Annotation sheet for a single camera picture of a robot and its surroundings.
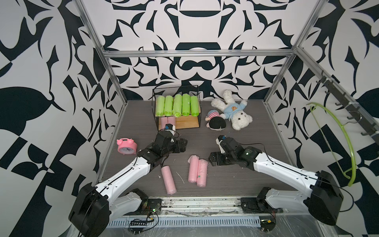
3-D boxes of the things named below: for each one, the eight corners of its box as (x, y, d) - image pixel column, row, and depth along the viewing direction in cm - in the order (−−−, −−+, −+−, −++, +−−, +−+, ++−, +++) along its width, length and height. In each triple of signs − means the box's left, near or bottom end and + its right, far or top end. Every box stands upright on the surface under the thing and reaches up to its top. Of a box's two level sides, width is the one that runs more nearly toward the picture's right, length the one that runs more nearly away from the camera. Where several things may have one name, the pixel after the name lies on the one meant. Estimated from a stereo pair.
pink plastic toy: (121, 154, 93) (114, 145, 84) (124, 147, 96) (117, 137, 87) (137, 154, 93) (131, 145, 84) (139, 147, 96) (133, 138, 87)
